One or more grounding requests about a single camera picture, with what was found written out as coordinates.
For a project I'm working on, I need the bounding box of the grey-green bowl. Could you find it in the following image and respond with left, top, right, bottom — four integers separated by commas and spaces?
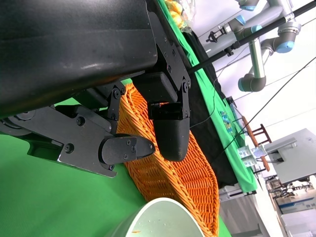
105, 197, 204, 237

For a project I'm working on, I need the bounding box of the grey monitor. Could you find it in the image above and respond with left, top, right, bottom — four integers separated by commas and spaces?
263, 127, 316, 185

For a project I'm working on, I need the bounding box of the wooden chair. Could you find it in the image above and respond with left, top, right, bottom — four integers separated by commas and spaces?
241, 115, 273, 173

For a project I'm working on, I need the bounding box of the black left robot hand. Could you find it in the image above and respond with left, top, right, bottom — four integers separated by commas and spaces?
0, 0, 192, 178

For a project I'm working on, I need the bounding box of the black backdrop cloth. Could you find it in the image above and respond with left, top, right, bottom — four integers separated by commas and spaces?
170, 31, 239, 190

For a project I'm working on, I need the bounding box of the white grey cabinet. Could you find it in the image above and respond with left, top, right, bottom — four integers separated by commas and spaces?
218, 184, 270, 237

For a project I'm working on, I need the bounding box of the colourful small toy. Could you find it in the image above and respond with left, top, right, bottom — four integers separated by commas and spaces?
219, 110, 235, 135

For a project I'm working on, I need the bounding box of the green tablecloth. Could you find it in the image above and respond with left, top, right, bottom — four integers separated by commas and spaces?
0, 76, 235, 237

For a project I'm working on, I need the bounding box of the orange wicker basket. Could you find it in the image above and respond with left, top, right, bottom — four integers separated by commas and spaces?
116, 82, 220, 237

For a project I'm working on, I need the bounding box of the clear bag of yellow items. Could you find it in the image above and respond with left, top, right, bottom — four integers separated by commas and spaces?
164, 0, 196, 33

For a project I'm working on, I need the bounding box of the green background table cloth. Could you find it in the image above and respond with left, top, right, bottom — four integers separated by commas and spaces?
158, 0, 257, 195

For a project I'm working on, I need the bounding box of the small teal white carton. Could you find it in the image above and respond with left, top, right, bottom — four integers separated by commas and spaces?
237, 145, 264, 169

